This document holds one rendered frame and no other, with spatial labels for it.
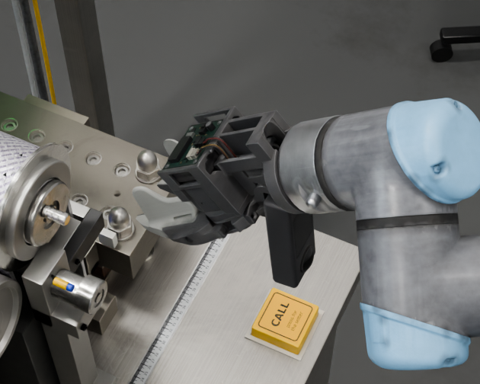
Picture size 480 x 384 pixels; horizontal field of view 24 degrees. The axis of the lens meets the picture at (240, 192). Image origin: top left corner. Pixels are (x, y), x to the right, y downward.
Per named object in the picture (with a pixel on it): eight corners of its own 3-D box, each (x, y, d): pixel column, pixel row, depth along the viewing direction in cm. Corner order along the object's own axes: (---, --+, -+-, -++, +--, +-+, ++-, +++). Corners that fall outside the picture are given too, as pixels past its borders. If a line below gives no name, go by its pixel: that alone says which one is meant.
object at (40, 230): (48, 252, 122) (24, 241, 115) (33, 245, 122) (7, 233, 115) (77, 190, 123) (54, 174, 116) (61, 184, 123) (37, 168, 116)
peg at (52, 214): (68, 212, 116) (72, 217, 117) (46, 203, 116) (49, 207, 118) (62, 223, 115) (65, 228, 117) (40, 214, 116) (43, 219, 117)
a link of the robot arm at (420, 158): (436, 212, 75) (427, 88, 76) (317, 223, 83) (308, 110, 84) (500, 209, 81) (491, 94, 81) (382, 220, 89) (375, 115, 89)
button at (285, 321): (298, 356, 148) (299, 347, 146) (250, 335, 150) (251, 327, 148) (318, 314, 152) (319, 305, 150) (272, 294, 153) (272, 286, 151)
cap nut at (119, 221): (126, 245, 142) (123, 226, 139) (100, 235, 143) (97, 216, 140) (139, 224, 144) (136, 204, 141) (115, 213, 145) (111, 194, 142)
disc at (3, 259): (11, 296, 122) (-17, 225, 110) (7, 293, 122) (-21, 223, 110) (78, 193, 129) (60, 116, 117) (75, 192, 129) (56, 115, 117)
